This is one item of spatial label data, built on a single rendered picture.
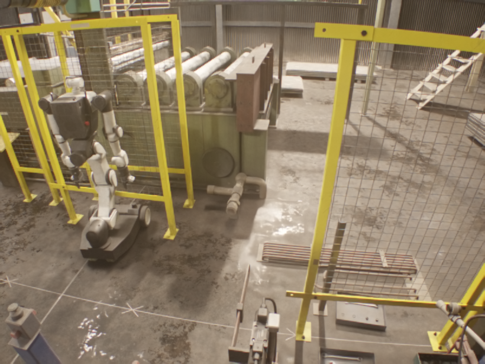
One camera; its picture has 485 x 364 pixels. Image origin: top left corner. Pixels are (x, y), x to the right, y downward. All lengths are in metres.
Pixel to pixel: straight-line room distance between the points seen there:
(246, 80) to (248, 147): 0.73
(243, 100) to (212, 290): 1.71
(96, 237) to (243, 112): 1.73
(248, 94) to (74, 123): 1.53
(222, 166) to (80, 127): 1.62
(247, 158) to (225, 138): 0.32
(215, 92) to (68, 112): 1.45
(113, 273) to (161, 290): 0.47
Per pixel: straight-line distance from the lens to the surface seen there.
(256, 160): 3.31
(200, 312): 2.35
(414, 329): 2.52
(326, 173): 1.38
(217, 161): 3.34
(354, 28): 1.22
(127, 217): 3.02
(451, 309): 1.47
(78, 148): 2.47
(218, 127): 3.23
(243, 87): 2.94
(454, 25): 13.24
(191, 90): 3.22
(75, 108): 2.30
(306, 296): 1.92
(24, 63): 2.96
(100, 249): 2.74
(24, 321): 1.79
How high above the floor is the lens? 1.90
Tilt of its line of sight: 31 degrees down
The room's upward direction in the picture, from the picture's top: straight up
